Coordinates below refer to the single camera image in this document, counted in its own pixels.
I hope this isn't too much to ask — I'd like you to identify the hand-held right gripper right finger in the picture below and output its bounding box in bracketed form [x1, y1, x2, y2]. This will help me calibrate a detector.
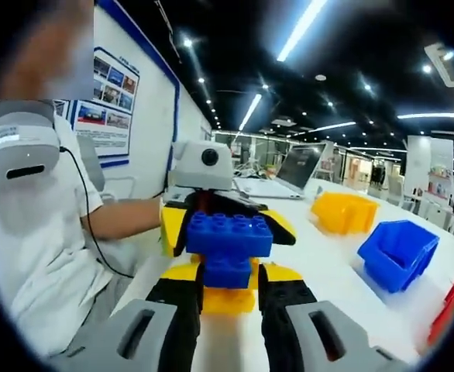
[257, 262, 412, 372]

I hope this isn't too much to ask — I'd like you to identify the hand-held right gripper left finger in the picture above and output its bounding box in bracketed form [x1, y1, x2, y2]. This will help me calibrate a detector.
[50, 263, 205, 372]

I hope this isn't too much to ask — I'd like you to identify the large blue toy block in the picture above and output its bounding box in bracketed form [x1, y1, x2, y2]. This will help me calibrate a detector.
[185, 211, 273, 257]

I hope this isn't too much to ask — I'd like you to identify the yellow plastic bin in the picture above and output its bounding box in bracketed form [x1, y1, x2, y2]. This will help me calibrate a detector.
[311, 191, 379, 236]

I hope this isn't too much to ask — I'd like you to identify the small blue toy block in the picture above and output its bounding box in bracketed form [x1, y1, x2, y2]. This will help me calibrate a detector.
[201, 253, 252, 291]

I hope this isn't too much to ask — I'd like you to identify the yellow toy block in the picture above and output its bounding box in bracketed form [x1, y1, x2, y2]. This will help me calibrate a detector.
[201, 286, 258, 315]

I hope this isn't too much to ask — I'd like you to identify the blue plastic bin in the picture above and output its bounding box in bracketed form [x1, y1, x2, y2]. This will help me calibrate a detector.
[357, 219, 440, 295]

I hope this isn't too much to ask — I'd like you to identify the red plastic bin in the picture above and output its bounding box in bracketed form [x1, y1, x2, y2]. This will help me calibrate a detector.
[427, 257, 454, 346]

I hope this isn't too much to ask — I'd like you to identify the silver laptop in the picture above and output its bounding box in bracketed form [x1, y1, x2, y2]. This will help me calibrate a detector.
[233, 142, 328, 202]

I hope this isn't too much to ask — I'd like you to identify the white ceiling light strip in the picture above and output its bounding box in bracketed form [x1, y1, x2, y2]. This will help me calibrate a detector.
[276, 0, 329, 62]
[237, 92, 263, 132]

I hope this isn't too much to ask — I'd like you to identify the white chair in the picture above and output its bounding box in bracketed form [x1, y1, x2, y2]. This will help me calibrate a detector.
[77, 135, 137, 205]

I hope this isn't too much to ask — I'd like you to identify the person in white shirt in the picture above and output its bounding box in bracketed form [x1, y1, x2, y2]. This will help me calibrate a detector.
[0, 112, 162, 360]

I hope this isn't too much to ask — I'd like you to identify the display shelf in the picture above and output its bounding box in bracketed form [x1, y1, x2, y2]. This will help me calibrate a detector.
[428, 166, 454, 199]

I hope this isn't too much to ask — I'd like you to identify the ceiling air vent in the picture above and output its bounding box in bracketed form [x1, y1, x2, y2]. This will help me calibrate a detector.
[424, 42, 454, 88]

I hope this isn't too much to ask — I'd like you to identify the black cable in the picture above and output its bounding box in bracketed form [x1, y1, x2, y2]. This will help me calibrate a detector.
[58, 146, 135, 279]

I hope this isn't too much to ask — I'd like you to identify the wall poster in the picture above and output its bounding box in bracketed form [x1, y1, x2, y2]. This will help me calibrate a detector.
[52, 0, 181, 168]

